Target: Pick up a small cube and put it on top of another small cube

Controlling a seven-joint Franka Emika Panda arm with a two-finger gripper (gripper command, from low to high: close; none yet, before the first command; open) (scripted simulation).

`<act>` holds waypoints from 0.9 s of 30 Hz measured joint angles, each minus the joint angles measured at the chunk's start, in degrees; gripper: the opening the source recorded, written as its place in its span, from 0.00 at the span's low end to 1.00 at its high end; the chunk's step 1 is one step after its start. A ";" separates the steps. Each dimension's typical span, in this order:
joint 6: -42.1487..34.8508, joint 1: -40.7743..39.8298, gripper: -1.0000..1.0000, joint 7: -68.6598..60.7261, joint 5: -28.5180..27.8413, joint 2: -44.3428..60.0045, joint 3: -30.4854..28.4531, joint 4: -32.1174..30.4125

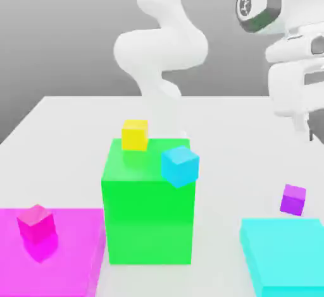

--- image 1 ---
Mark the small magenta cube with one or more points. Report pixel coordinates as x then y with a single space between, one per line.
38 233

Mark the large green box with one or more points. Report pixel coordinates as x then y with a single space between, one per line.
148 216

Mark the small yellow cube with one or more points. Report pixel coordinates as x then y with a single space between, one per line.
134 136

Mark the small cyan cube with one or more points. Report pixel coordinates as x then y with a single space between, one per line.
178 168

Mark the large cyan box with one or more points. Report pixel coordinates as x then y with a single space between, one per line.
286 254

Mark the small purple cube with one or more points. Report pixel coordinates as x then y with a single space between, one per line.
292 202

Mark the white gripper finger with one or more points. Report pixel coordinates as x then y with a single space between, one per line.
301 125

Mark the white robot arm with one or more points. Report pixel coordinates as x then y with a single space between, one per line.
162 46

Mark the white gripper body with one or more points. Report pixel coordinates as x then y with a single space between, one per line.
286 87

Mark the large magenta box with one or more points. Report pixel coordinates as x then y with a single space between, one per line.
73 256

